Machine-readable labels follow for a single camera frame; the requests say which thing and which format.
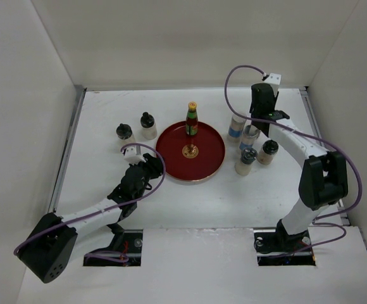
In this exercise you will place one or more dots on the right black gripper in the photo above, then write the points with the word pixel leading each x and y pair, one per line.
pixel 275 98

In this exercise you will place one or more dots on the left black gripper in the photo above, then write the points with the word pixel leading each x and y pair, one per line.
pixel 154 165

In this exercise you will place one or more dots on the blue label jar silver lid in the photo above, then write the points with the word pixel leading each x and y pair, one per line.
pixel 235 128

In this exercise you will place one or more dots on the sauce bottle yellow cap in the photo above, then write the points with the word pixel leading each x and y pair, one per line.
pixel 191 123

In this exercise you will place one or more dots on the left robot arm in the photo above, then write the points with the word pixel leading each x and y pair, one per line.
pixel 49 247

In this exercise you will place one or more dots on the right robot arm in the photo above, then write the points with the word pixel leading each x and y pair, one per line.
pixel 323 178

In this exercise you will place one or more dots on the blue label peppercorn jar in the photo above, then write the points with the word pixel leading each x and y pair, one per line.
pixel 249 135

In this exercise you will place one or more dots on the black cap spice jar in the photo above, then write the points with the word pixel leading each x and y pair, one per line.
pixel 267 152

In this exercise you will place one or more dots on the black pump jar far left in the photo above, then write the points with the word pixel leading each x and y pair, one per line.
pixel 125 135

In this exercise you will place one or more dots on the black pump jar white powder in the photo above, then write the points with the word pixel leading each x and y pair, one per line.
pixel 148 125

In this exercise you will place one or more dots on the chrome top grinder jar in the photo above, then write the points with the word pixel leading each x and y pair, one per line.
pixel 244 164

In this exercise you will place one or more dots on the red round tray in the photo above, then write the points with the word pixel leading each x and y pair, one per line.
pixel 191 158

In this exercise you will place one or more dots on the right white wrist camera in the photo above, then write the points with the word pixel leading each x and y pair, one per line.
pixel 274 80

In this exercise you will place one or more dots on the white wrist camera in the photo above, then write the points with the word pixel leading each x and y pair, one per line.
pixel 132 154
pixel 274 80

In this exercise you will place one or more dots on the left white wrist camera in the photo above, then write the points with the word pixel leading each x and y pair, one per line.
pixel 132 154

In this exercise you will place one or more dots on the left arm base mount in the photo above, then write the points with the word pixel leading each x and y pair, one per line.
pixel 122 248

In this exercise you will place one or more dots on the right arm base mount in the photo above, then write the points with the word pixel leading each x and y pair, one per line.
pixel 272 251

